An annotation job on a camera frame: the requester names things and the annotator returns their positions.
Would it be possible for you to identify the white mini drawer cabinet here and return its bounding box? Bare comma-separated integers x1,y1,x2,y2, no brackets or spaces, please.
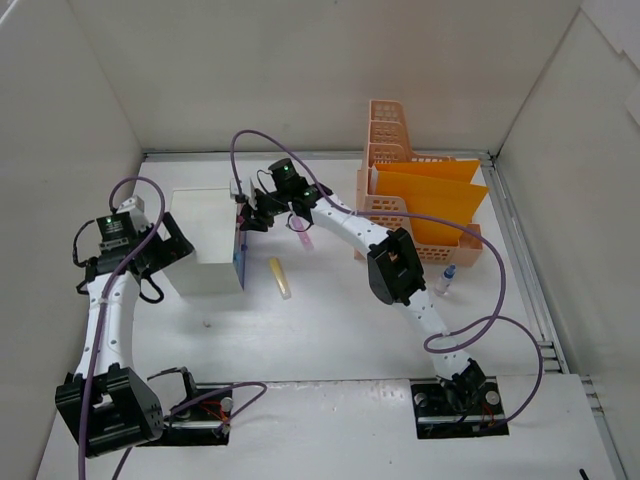
164,187,244,296

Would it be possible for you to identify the orange folder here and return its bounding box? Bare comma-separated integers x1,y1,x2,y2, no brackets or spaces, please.
371,160,488,226

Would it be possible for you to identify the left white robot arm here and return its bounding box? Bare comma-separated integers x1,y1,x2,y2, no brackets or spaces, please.
55,210,194,458

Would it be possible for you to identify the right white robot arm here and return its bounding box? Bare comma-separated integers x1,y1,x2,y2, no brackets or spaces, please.
231,158,486,412

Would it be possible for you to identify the pink desk organizer rack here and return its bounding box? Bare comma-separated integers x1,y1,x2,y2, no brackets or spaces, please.
356,100,488,267

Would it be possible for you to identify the purple drawer with knob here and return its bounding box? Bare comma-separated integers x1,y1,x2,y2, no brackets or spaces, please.
233,243,248,289

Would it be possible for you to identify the purple highlighter pen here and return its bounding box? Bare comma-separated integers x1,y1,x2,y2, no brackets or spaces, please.
289,215,314,251

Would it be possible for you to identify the yellow highlighter pen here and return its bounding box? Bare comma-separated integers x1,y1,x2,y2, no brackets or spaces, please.
269,257,291,300

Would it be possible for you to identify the small clear dropper bottle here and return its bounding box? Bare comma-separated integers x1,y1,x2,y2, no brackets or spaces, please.
433,264,457,296

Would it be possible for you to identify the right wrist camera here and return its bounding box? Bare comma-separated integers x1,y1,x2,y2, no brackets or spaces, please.
229,176,258,209

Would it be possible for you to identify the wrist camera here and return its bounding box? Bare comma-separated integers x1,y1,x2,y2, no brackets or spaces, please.
116,195,151,232
229,176,258,209

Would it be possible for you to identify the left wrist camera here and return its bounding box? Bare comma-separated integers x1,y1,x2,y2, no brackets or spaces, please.
116,195,151,232

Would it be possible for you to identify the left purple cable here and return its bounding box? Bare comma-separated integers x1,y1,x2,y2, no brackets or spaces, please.
74,177,269,480

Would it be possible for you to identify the purple cable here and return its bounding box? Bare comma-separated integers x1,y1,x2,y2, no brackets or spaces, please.
229,130,545,426
74,177,269,480

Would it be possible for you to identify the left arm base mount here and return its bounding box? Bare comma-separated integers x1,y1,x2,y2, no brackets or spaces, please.
160,391,234,447

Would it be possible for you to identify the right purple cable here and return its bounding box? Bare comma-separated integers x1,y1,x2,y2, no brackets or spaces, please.
229,130,545,426

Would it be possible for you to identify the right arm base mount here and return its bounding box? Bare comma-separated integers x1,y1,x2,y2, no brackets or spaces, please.
410,377,509,440

